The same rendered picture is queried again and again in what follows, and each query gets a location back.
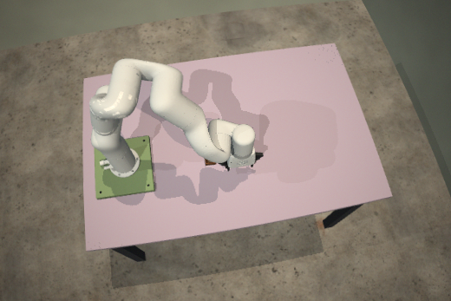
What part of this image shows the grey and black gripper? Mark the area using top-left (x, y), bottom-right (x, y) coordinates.
top-left (218, 147), bottom-right (264, 171)

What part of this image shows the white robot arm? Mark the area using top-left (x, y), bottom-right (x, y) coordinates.
top-left (89, 58), bottom-right (255, 178)

